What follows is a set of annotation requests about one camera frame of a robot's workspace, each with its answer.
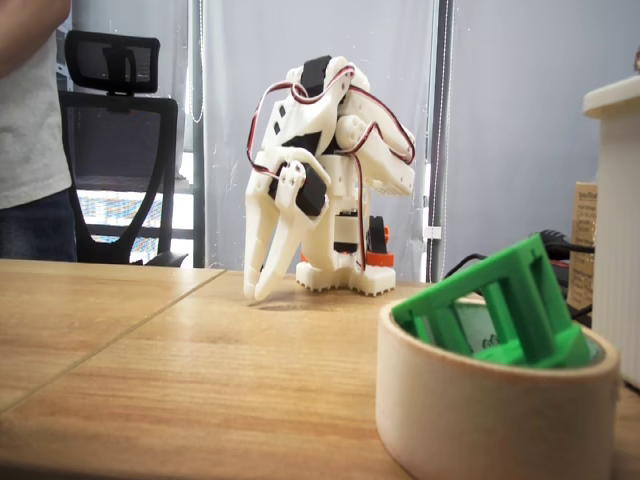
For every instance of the black device with red label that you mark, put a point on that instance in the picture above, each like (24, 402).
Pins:
(561, 272)

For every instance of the black mesh office chair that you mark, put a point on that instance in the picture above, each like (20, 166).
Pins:
(120, 60)

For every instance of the person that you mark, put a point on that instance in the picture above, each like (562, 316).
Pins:
(25, 125)

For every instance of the brown cardboard box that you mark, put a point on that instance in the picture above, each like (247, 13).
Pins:
(582, 225)

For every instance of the green hexagonal printed component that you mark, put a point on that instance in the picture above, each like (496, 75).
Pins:
(475, 280)

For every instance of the beige masking tape roll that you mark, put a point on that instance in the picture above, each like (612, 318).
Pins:
(475, 415)

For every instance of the white cabinet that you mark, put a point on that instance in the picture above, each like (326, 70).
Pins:
(620, 225)

